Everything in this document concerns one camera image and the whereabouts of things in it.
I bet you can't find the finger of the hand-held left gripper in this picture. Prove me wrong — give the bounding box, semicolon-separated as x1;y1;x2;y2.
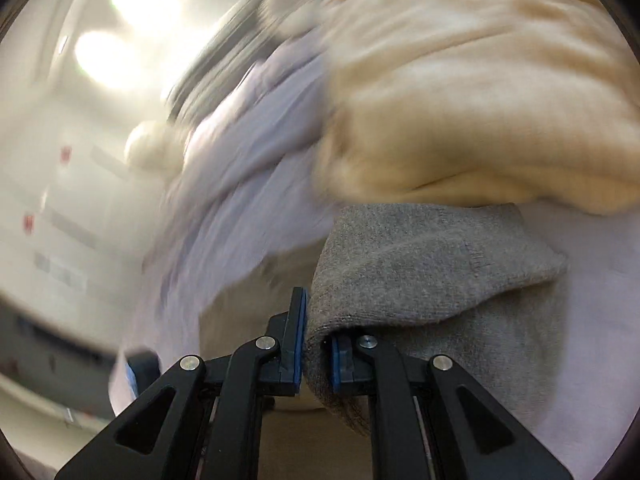
124;350;162;401

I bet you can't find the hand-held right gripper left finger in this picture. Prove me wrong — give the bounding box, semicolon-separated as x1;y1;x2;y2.
54;287;308;480

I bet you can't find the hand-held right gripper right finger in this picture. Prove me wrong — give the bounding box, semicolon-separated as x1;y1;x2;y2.
327;332;576;480

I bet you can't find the grey knit garment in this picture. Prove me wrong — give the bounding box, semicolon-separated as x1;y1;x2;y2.
302;202;571;436

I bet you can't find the dark furniture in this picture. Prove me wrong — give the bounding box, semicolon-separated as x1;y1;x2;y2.
0;305;121;418

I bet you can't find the lavender embossed blanket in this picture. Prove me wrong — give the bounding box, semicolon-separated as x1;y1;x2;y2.
107;25;640;480

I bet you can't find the white plush toy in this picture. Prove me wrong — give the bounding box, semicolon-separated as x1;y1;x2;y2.
124;121;188;173

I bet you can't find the cream striped blanket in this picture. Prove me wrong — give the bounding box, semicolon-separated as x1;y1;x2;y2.
312;0;640;216

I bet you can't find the grey ribbed headboard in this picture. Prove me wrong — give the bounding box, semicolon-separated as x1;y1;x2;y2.
167;0;301;121

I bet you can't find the pale round cushion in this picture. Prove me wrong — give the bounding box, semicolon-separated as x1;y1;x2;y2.
260;0;326;41

